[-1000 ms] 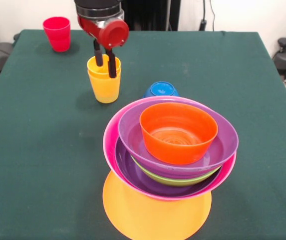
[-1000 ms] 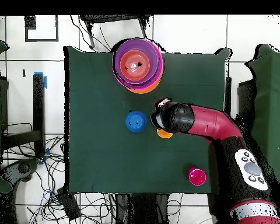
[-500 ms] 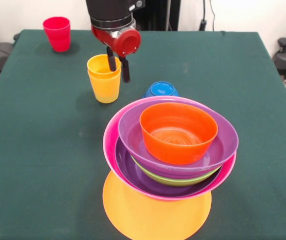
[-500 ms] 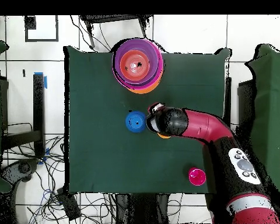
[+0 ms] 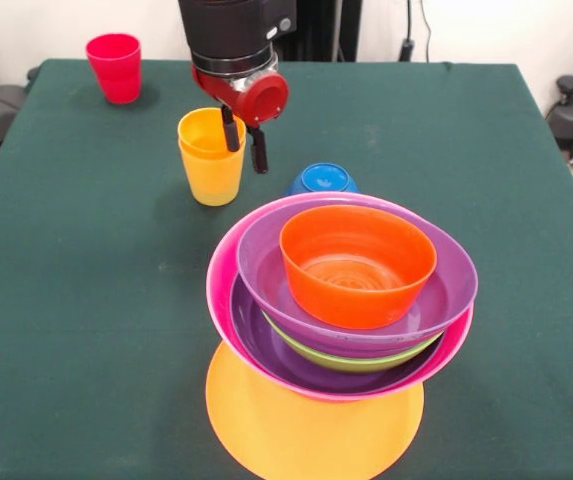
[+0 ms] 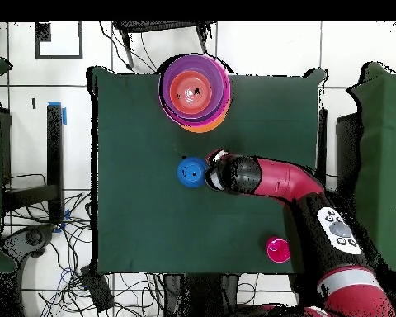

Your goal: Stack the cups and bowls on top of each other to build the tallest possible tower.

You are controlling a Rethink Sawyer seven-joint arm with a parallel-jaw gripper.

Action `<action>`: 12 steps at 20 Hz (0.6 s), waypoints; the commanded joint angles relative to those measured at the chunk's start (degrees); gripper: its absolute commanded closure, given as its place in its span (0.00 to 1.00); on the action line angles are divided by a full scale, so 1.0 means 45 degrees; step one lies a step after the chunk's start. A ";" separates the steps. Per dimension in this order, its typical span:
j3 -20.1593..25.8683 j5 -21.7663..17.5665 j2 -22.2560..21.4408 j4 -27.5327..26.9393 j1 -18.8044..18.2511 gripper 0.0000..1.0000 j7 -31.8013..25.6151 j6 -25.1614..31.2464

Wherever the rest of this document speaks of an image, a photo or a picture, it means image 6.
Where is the black floor frame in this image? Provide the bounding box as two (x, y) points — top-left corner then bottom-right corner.
(35, 21), (84, 60)

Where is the small red-orange plastic bowl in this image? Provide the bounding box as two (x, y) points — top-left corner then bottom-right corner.
(168, 69), (214, 116)

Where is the large pink plastic bowl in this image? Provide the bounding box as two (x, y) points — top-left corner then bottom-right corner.
(158, 59), (233, 128)

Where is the black power brick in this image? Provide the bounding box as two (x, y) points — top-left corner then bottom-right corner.
(80, 265), (116, 313)

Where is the tangle of floor cables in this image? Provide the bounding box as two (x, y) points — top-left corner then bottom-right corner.
(6, 194), (166, 317)

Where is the dark green tablecloth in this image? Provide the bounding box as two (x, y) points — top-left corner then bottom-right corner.
(87, 64), (328, 277)

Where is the black stool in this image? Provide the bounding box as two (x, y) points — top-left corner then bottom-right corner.
(112, 21), (217, 71)

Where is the large orange plastic bowl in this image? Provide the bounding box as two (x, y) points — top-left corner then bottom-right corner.
(181, 102), (233, 134)

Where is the black metal stand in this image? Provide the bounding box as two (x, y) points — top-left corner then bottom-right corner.
(4, 103), (64, 229)

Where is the purple plastic bowl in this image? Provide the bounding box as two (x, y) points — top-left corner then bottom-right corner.
(160, 54), (228, 121)
(160, 98), (230, 125)

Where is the red plastic cup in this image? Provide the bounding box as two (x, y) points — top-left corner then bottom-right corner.
(266, 236), (292, 264)

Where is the blue plastic bowl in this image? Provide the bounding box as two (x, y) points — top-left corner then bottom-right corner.
(177, 156), (208, 189)

